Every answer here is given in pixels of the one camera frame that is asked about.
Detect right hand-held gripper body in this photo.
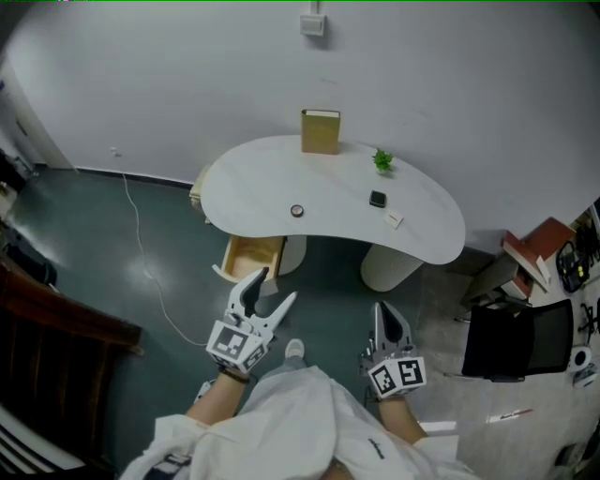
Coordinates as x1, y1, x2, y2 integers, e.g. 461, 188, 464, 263
359, 344, 428, 401

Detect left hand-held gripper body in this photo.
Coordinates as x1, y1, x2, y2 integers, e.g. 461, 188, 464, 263
205, 309, 274, 375

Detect large wooden drawer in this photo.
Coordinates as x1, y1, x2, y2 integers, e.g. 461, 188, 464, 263
211, 235, 288, 299

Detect white curved desk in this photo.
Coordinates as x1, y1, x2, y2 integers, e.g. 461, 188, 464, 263
201, 134, 467, 293

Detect person's left forearm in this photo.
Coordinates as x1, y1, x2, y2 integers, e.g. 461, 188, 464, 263
185, 369, 249, 428

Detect person's right forearm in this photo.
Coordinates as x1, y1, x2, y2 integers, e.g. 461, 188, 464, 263
377, 396, 430, 446

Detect person's grey trousers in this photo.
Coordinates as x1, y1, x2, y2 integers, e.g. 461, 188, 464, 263
262, 358, 310, 381

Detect person's white shirt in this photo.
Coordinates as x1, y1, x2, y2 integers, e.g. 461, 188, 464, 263
119, 365, 474, 480

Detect cream padded stool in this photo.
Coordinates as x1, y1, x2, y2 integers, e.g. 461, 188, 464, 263
188, 163, 212, 226

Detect black office chair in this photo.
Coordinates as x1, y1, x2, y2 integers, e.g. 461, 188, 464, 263
461, 298, 576, 383

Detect red-brown flat box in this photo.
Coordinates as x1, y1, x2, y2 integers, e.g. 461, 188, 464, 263
500, 216, 578, 294

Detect small green potted plant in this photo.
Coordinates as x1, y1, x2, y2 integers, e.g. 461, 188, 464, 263
371, 147, 396, 177

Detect tan hardcover book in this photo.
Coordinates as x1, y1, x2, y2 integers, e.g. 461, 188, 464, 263
300, 109, 342, 156

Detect white round device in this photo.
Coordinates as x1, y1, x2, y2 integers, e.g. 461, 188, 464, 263
569, 345, 593, 374

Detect dark brown wooden cabinet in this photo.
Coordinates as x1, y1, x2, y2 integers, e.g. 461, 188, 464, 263
0, 255, 144, 474

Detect black wheeled device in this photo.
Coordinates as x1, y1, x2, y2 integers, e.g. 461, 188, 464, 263
556, 240, 591, 293

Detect black bin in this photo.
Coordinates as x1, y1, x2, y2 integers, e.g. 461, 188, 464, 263
0, 243, 57, 287

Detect white door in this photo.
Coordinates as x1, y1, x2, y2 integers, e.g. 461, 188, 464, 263
0, 55, 79, 173

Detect dark bead bracelet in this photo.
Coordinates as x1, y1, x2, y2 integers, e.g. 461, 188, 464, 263
217, 367, 252, 384

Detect white power cable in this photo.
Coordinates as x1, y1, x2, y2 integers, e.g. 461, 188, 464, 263
121, 171, 210, 347

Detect white wall switch box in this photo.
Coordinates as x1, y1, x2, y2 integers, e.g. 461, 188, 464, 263
299, 13, 327, 37

